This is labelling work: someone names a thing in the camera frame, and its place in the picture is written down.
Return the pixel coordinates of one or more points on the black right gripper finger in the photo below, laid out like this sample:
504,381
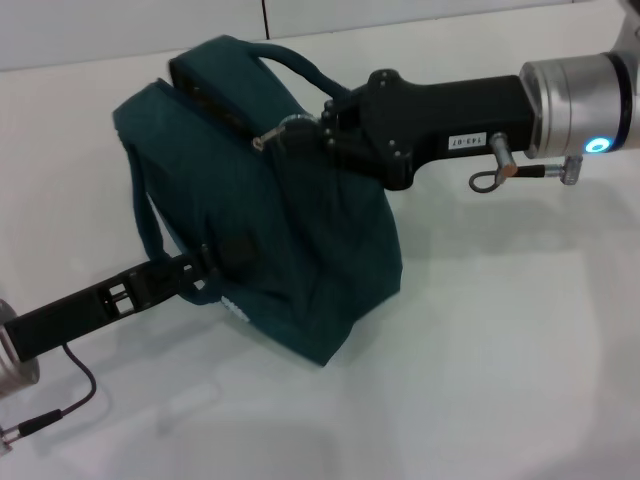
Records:
345,150
342,102

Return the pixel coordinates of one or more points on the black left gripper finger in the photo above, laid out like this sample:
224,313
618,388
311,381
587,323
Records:
240,252

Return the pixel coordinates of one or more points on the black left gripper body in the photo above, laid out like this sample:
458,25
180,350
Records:
90,305

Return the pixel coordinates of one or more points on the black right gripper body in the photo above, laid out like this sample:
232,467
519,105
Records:
440,130

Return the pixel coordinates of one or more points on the teal insulated lunch bag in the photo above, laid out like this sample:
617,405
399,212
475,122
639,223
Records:
250,225

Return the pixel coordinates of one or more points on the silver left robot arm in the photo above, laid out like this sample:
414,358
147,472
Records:
15,350

